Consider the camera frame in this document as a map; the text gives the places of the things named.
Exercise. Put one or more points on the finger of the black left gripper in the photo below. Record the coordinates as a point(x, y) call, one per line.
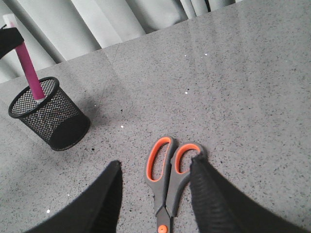
point(10, 38)

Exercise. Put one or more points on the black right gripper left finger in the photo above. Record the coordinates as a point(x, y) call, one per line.
point(96, 210)

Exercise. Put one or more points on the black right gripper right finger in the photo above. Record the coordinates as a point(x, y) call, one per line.
point(220, 207)

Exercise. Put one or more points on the magenta pen with white caps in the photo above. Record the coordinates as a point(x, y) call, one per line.
point(25, 61)

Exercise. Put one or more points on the grey orange handled scissors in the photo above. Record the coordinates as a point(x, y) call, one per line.
point(168, 188)

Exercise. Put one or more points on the black mesh pen cup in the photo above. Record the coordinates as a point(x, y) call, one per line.
point(57, 120)

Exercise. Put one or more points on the grey curtain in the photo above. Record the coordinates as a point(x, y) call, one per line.
point(60, 30)

